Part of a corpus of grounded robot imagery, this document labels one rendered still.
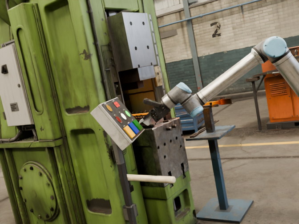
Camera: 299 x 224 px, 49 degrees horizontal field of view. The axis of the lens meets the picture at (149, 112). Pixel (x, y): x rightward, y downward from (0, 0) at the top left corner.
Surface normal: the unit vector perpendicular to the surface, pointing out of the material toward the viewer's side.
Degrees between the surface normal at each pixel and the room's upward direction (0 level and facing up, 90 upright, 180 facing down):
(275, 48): 83
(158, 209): 90
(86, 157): 90
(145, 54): 90
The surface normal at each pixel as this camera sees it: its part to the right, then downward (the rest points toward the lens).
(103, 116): -0.19, 0.16
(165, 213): -0.58, 0.21
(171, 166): 0.79, -0.08
